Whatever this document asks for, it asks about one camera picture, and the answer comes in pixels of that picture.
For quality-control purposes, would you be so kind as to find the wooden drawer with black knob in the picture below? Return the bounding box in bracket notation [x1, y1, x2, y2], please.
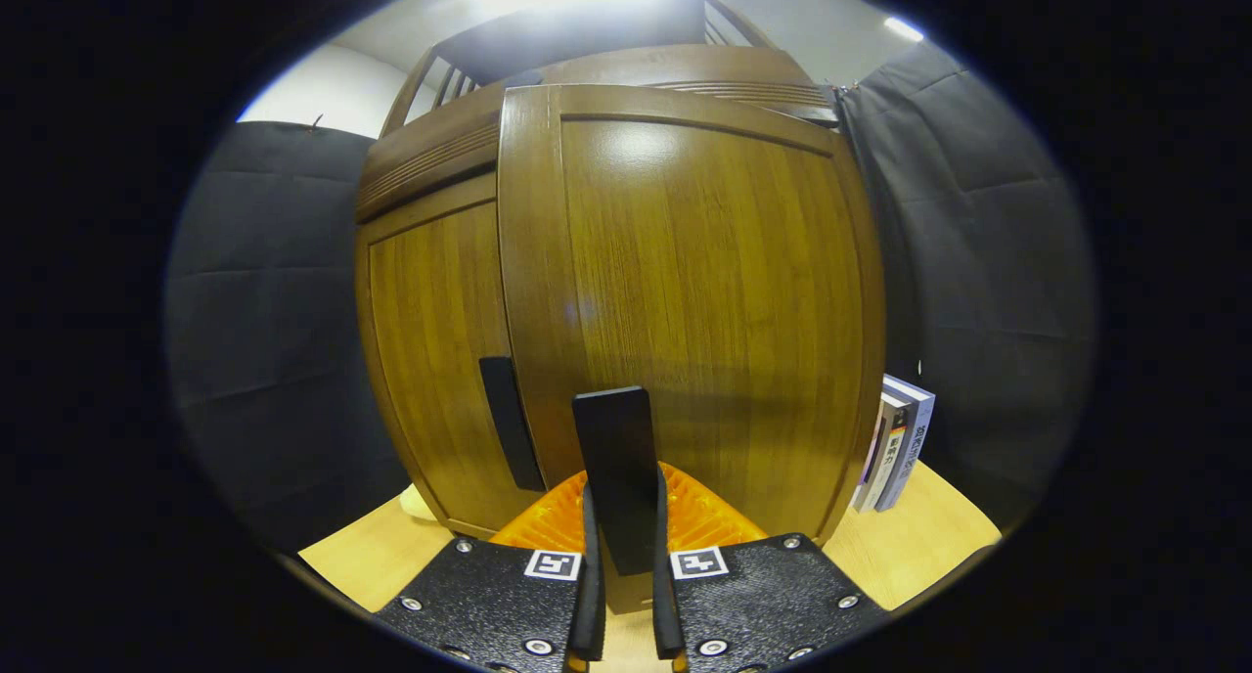
[354, 45, 840, 224]

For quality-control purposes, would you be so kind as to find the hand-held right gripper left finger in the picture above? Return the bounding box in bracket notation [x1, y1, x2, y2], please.
[377, 472, 607, 673]

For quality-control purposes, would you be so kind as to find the dark upright book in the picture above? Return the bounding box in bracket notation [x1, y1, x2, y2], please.
[861, 391, 916, 513]

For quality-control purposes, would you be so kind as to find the wooden cabinet door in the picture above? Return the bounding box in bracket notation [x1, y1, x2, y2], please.
[497, 84, 886, 615]
[354, 172, 549, 539]

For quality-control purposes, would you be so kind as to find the black backdrop cloth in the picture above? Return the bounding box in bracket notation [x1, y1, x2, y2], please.
[164, 42, 1096, 557]

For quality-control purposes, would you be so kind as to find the brown upright book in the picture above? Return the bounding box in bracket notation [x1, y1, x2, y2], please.
[849, 399, 886, 510]

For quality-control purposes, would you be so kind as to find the wooden double-door shoe cabinet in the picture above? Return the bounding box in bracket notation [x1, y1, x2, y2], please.
[354, 0, 886, 547]

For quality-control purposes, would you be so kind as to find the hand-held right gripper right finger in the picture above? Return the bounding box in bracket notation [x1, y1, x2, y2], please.
[650, 463, 891, 673]

